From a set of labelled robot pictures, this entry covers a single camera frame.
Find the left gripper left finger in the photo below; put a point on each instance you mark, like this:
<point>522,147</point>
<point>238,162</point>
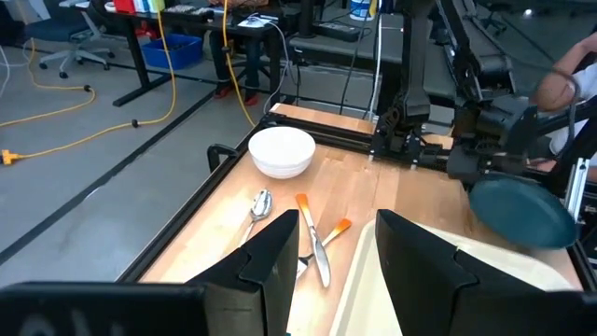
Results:
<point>261,280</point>

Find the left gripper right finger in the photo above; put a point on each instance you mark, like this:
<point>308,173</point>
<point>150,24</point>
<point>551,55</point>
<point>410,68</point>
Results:
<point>420,280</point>

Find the dark teal plate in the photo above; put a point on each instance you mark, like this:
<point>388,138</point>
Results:
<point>522,212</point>

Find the white ceramic bowl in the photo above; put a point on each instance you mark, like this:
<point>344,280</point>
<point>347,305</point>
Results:
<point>282,149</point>

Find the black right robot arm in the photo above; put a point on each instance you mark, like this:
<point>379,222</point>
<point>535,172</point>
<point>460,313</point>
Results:
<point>415,70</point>

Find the cream plastic serving tray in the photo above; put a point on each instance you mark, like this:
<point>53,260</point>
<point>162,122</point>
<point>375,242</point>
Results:
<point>359,298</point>

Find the person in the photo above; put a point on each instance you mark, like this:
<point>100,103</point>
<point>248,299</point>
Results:
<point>552,91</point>
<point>252,60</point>

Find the grey desk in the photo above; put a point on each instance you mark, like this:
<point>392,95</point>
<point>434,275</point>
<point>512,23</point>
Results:
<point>345,49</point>

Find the blue and white canister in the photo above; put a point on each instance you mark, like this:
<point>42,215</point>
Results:
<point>361,9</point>

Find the black power strip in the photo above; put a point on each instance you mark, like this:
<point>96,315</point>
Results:
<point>338,31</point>

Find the blue storage bin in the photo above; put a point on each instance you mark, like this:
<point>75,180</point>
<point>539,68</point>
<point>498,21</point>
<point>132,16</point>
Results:
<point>172,53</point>

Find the black desk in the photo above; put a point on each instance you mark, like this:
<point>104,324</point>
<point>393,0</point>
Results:
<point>135,56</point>

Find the white electronic device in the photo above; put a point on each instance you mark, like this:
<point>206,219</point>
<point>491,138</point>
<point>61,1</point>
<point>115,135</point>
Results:
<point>254,22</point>

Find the black keyboard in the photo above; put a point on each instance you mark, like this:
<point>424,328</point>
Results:
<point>186,10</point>

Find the light green cylindrical container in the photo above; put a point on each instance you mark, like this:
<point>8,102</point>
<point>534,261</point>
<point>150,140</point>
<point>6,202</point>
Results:
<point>156,5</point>

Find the small white box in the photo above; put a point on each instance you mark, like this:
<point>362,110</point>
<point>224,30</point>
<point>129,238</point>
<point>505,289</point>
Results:
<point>139,5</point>

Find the small red box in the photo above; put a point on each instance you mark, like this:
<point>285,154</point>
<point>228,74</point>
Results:
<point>124,5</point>

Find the grey office chair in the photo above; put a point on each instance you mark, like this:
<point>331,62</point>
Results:
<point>60,30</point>

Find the silver aluminium frame post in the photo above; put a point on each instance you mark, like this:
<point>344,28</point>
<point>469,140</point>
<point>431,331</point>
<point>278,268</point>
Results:
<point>578,186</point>

